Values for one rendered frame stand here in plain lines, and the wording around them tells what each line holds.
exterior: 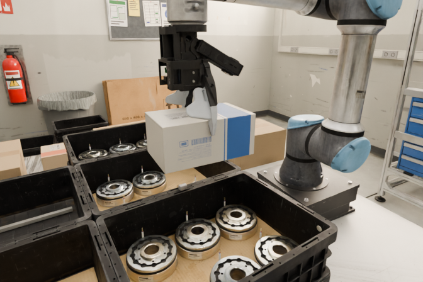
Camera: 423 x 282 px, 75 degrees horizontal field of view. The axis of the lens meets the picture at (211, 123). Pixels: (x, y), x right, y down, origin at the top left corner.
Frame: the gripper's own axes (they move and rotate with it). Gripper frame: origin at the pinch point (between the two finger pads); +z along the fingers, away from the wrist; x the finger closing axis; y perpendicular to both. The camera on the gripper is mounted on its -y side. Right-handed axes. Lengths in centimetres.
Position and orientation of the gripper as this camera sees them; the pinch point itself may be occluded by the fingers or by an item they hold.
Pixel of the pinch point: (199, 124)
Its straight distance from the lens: 58.5
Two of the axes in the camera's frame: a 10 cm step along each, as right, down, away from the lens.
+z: 0.1, 9.5, 3.0
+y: -8.9, 1.5, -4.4
